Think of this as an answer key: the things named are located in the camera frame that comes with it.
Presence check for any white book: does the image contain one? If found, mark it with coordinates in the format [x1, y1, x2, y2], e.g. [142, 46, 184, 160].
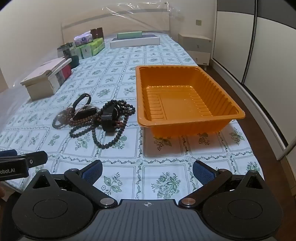
[46, 58, 72, 76]

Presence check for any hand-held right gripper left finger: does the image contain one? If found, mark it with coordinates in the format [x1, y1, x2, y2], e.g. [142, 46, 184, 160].
[24, 160, 117, 209]

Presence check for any long green box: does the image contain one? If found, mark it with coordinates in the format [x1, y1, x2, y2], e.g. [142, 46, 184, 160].
[117, 32, 142, 39]

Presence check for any black bead necklace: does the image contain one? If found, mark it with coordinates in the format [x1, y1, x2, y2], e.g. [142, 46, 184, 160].
[69, 99, 136, 149]

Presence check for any white grey sliding wardrobe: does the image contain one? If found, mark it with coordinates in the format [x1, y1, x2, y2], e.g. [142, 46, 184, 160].
[211, 0, 296, 160]

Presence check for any white green tissue pack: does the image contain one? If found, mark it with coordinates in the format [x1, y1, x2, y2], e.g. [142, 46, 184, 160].
[69, 47, 82, 59]

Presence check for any dark brown box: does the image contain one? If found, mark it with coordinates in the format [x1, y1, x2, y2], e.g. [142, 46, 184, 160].
[90, 27, 104, 39]

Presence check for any flat white box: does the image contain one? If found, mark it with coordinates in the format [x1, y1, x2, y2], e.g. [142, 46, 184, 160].
[110, 37, 160, 49]

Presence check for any boxed book set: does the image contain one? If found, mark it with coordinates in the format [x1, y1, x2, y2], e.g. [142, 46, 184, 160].
[25, 65, 72, 101]

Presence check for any black strap wristwatch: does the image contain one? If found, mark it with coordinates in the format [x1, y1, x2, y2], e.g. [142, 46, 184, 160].
[72, 93, 92, 113]

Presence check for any white grey nightstand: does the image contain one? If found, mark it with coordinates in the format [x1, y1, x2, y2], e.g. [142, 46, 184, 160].
[178, 33, 213, 70]

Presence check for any dark green glass jar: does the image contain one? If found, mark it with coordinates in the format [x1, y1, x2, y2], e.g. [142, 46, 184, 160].
[57, 43, 79, 69]

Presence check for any black band smartwatch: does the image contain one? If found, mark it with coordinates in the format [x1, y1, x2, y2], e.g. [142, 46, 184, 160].
[100, 104, 121, 132]

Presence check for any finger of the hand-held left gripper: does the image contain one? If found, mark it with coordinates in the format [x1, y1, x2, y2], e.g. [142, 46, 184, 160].
[0, 151, 48, 168]
[0, 149, 18, 158]

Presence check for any orange plastic tray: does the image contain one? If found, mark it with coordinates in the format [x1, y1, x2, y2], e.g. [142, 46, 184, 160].
[135, 65, 245, 138]

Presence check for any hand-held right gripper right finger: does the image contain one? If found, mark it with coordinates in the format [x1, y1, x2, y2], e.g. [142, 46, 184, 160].
[178, 160, 270, 209]

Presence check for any pink cover book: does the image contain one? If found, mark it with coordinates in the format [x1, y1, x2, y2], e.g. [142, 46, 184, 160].
[20, 58, 66, 86]

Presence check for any cream headboard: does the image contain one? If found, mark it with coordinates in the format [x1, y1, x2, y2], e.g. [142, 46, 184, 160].
[61, 10, 170, 43]

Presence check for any dark red bead bracelet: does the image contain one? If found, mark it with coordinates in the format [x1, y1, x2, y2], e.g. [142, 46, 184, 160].
[52, 110, 71, 129]

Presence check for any purple tissue pack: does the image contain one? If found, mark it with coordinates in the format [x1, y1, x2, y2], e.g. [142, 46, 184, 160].
[74, 32, 94, 46]

